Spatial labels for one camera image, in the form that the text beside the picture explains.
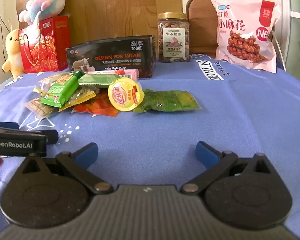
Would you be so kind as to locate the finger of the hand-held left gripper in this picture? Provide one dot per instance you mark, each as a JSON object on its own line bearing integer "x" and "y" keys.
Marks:
{"x": 51, "y": 137}
{"x": 5, "y": 125}

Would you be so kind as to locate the green wrapper packet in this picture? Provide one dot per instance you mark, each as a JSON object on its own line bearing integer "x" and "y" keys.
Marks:
{"x": 97, "y": 81}

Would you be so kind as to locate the yellow jelly cup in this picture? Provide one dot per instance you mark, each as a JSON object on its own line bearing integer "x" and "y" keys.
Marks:
{"x": 125, "y": 95}

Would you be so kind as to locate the white window frame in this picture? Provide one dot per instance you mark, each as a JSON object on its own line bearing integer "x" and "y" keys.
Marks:
{"x": 292, "y": 17}

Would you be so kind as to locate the yellow-edged clear snack packet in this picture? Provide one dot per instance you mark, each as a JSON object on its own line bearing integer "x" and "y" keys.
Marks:
{"x": 82, "y": 96}

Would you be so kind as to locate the blue printed tablecloth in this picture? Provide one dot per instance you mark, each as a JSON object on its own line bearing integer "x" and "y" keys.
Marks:
{"x": 240, "y": 117}

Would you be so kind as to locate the black printed box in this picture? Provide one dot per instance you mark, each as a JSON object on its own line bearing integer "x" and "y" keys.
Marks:
{"x": 110, "y": 55}

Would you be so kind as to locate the clear nut jar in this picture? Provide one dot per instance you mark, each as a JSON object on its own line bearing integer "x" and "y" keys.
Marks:
{"x": 173, "y": 35}

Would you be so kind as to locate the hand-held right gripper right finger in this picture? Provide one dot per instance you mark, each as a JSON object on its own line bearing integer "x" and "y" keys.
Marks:
{"x": 206, "y": 155}

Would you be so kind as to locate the pink blue plush dolphin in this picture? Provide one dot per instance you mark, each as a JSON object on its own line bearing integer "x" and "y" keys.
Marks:
{"x": 47, "y": 2}

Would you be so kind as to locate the yellow plush duck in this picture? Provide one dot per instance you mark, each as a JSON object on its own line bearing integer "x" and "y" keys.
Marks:
{"x": 12, "y": 47}

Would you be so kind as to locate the pink bar packet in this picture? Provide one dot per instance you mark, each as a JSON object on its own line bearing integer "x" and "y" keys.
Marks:
{"x": 130, "y": 74}

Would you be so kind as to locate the clear packet with brown snack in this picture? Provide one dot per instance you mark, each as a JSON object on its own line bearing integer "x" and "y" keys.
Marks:
{"x": 40, "y": 108}

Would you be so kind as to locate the green pickled vegetable packet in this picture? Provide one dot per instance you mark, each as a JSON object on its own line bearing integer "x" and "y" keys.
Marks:
{"x": 170, "y": 101}

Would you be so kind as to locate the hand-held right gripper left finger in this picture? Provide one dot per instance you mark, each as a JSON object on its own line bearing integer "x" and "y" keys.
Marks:
{"x": 86, "y": 155}

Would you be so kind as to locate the red orange snack packet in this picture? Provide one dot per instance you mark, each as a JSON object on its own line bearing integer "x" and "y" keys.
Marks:
{"x": 100, "y": 106}

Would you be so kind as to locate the bright green snack bar packet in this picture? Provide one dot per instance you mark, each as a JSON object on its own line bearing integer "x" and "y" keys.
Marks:
{"x": 61, "y": 90}

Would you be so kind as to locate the red gift box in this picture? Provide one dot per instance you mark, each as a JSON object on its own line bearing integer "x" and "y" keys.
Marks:
{"x": 55, "y": 45}

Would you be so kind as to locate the brown chair back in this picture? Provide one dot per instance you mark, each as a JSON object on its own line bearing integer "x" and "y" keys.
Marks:
{"x": 202, "y": 22}

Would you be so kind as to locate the large pink snack bag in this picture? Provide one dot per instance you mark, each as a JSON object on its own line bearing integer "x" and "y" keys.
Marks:
{"x": 240, "y": 17}

